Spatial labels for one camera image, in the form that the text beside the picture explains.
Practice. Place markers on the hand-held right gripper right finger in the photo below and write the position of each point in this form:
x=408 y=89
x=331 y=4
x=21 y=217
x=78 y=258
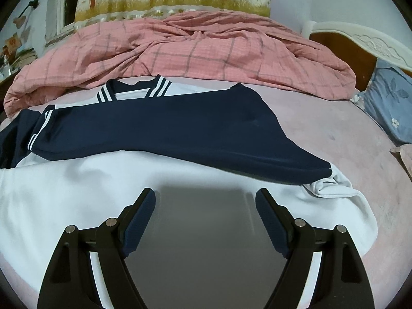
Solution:
x=273 y=228

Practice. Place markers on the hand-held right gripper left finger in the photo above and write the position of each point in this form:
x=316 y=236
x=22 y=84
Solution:
x=138 y=228

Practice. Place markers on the white and navy jacket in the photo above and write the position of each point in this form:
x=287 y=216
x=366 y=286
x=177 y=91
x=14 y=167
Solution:
x=193 y=128

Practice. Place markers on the pink pillow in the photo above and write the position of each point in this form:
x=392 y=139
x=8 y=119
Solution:
x=404 y=159

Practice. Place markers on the blue floral pillow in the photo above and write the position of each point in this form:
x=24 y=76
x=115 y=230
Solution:
x=389 y=99

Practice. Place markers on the pink checked quilt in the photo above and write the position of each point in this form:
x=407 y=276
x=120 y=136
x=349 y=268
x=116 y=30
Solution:
x=193 y=48

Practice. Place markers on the clear bottle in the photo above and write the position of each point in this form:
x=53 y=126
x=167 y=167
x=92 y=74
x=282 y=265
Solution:
x=4 y=66

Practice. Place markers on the white carved bed headboard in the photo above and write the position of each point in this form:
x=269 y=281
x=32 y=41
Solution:
x=370 y=40

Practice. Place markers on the white framed window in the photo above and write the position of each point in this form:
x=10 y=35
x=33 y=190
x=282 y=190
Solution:
x=66 y=3

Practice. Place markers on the pink wall lamp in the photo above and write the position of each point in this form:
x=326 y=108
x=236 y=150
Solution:
x=20 y=22

